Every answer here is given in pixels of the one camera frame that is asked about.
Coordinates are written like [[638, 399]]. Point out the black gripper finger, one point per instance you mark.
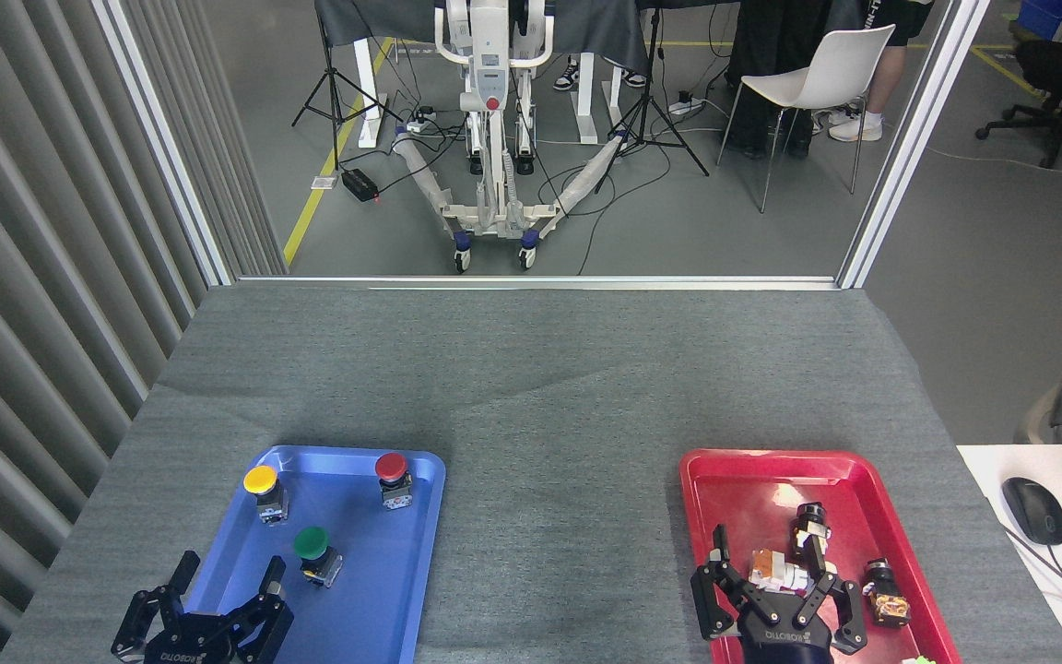
[[130, 627], [849, 618], [711, 590], [273, 618]]

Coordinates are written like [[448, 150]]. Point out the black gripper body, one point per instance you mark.
[[190, 646], [784, 641]]

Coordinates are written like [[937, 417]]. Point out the green push button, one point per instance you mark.
[[312, 544]]

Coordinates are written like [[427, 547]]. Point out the yellow push button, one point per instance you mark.
[[261, 480]]

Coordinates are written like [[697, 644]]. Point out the red push button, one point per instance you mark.
[[391, 468]]

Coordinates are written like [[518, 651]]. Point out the blue plastic tray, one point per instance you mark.
[[356, 599]]

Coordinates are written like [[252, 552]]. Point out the red plastic tray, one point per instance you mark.
[[752, 498]]

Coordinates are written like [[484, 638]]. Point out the white desk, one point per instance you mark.
[[992, 470]]

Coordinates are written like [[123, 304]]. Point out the black computer mouse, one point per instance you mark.
[[1034, 510]]

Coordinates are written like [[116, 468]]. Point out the grey felt table cover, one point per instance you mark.
[[531, 387]]

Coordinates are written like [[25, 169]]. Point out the black power box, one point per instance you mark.
[[359, 184]]

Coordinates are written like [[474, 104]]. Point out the white power strip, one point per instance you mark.
[[420, 120], [686, 104]]

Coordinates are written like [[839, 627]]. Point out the black tripod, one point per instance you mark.
[[649, 92], [336, 92]]

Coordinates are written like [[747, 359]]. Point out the person's black white shoe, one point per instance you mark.
[[634, 79], [567, 77]]

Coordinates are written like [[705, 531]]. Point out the white plastic chair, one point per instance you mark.
[[826, 74]]

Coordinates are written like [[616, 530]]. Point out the person in white shoes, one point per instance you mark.
[[890, 74]]

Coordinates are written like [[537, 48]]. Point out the person in black shoes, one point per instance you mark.
[[771, 46]]

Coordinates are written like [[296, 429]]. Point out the dark cloth covered table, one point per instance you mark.
[[586, 28]]

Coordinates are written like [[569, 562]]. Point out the white wheeled stand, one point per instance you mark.
[[487, 55]]

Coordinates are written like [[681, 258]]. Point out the black office chair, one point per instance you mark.
[[1061, 74]]

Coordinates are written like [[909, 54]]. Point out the blue bin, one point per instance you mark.
[[1043, 17]]

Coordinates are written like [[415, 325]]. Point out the black orange switch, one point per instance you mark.
[[886, 599]]

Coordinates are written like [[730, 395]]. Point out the white orange switch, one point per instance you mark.
[[766, 567]]

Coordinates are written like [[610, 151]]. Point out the black white switch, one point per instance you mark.
[[812, 515]]

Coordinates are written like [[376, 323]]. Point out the silver rail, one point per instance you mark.
[[531, 282]]

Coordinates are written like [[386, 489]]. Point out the silver post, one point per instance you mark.
[[909, 138], [162, 138]]

